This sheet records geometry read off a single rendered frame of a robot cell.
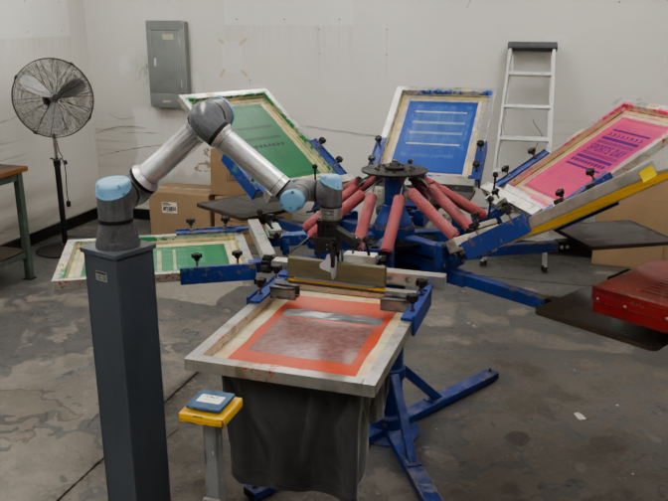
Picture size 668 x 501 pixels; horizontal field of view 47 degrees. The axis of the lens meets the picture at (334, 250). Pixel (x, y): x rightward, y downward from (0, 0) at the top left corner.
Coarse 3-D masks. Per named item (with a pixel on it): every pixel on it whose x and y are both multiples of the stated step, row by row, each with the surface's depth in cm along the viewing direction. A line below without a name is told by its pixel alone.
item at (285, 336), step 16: (288, 304) 281; (304, 304) 281; (320, 304) 281; (336, 304) 281; (272, 320) 266; (288, 320) 266; (304, 320) 266; (320, 320) 266; (256, 336) 253; (272, 336) 253; (288, 336) 253; (304, 336) 253; (240, 352) 241; (256, 352) 241; (272, 352) 241; (288, 352) 241
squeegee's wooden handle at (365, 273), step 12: (288, 264) 274; (300, 264) 273; (312, 264) 271; (348, 264) 267; (360, 264) 266; (372, 264) 266; (288, 276) 275; (312, 276) 272; (324, 276) 271; (336, 276) 270; (348, 276) 268; (360, 276) 267; (372, 276) 265; (384, 276) 264
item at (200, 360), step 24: (312, 288) 293; (336, 288) 290; (240, 312) 264; (216, 336) 244; (408, 336) 252; (192, 360) 228; (216, 360) 227; (384, 360) 227; (288, 384) 220; (312, 384) 218; (336, 384) 215; (360, 384) 213
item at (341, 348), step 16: (352, 304) 281; (368, 304) 281; (384, 320) 266; (320, 336) 253; (336, 336) 253; (352, 336) 253; (368, 336) 253; (304, 352) 241; (320, 352) 241; (336, 352) 241; (352, 352) 241; (368, 352) 241; (304, 368) 230; (320, 368) 230; (336, 368) 230; (352, 368) 230
